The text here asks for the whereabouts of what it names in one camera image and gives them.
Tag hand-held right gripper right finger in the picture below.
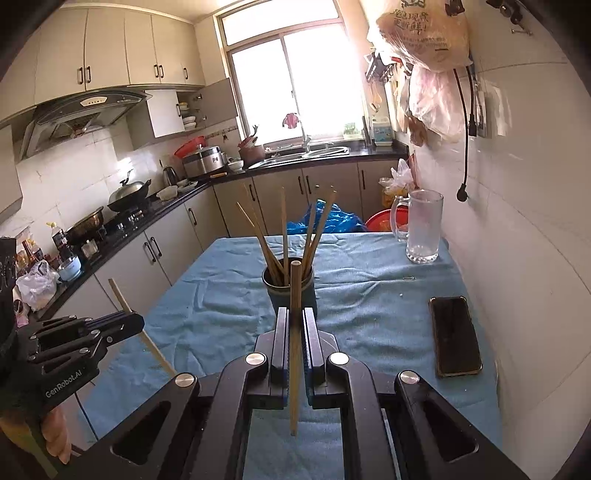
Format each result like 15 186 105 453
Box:
301 307 532 480

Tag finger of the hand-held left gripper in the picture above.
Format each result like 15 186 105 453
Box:
30 310 140 343
30 313 145 378

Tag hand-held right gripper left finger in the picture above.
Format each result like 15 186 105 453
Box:
58 307 293 480

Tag dark round chopstick holder cup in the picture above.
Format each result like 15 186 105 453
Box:
261 262 318 313

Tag person's left hand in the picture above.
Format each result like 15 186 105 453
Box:
43 408 73 465

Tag small blue white appliance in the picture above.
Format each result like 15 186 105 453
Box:
58 256 83 281

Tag white plastic bag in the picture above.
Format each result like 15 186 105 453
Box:
16 260 58 311

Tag blue towel tablecloth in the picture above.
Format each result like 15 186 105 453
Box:
76 232 504 480

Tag dark sauce bottle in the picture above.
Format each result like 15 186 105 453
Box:
46 222 70 259

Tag dark cooking pot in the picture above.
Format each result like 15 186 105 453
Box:
65 206 105 243

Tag gas stove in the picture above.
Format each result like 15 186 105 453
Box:
104 205 148 232

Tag blue plastic bag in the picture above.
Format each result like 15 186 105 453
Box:
286 203 368 235

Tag cream lower cabinets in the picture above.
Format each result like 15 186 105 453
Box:
51 159 409 324

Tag cream cabinets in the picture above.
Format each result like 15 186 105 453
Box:
51 159 409 324
0 4 206 130

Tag red plastic basin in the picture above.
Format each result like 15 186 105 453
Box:
365 208 410 234

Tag wok with lid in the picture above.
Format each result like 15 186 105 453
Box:
107 170 152 210

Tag black smartphone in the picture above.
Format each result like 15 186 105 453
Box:
428 296 484 379

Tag black kitchen countertop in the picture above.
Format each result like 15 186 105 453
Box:
28 147 409 321

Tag white bowls on counter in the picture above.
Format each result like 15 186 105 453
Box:
157 180 199 200

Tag clear glass mug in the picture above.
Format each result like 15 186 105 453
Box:
390 189 444 265

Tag clear bag of food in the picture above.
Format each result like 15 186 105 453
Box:
379 159 414 208

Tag steel sink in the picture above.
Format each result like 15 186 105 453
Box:
249 145 352 168

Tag brown utensil holder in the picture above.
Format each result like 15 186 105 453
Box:
238 124 265 167

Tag silver rice cooker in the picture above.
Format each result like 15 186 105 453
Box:
181 144 228 178

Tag red plastic lid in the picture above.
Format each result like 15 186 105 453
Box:
174 136 206 158

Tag white detergent container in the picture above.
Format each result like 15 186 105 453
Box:
372 115 394 146

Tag range hood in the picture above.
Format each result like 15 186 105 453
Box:
18 89 153 162

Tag kitchen window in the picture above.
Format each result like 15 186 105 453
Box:
217 0 370 144

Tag pink hanging plastic bag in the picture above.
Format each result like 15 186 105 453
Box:
406 65 465 141

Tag cream upper cabinets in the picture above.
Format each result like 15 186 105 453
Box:
0 4 206 130

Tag tan hanging plastic bag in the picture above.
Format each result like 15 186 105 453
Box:
375 0 472 72

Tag thin gripper cable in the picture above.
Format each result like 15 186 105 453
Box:
76 396 99 440

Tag open wall cabinet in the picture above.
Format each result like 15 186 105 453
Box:
127 78 238 151

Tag black power cable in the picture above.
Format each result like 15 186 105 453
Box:
451 65 478 202

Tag wall utensil rack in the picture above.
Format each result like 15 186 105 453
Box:
365 51 407 84

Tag white wall socket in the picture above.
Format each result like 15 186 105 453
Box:
475 80 506 139

